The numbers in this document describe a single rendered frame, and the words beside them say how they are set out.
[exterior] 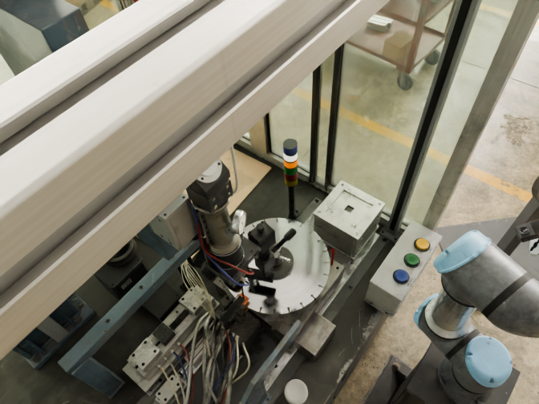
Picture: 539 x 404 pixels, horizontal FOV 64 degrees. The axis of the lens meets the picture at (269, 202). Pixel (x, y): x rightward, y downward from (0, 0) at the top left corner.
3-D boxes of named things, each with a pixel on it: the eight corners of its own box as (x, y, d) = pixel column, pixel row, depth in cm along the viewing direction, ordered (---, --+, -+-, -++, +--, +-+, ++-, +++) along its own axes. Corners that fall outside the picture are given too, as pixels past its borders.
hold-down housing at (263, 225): (266, 253, 120) (262, 213, 104) (279, 264, 118) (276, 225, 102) (251, 266, 117) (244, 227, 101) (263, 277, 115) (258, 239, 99)
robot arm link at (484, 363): (476, 403, 115) (496, 392, 104) (439, 361, 122) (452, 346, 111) (507, 377, 119) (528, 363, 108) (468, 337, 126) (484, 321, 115)
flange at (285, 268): (255, 276, 129) (254, 272, 127) (261, 244, 136) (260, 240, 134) (291, 280, 128) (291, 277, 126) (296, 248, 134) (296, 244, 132)
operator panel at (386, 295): (403, 242, 156) (412, 220, 144) (431, 257, 152) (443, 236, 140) (363, 300, 144) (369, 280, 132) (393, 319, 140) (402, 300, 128)
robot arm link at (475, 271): (444, 364, 122) (495, 308, 76) (407, 321, 130) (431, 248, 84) (476, 338, 124) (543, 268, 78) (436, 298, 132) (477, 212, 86)
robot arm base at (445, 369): (498, 374, 128) (512, 365, 120) (478, 418, 122) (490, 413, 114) (450, 344, 134) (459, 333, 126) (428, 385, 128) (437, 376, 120)
